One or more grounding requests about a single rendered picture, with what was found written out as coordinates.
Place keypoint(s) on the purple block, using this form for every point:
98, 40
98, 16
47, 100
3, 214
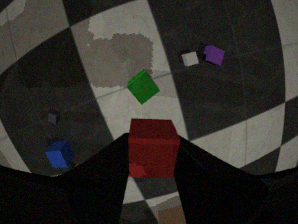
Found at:
213, 55

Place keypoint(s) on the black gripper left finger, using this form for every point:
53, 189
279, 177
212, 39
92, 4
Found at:
91, 193

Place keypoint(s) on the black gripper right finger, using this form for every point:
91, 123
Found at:
214, 192

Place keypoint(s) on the blue block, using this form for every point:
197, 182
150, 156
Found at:
60, 154

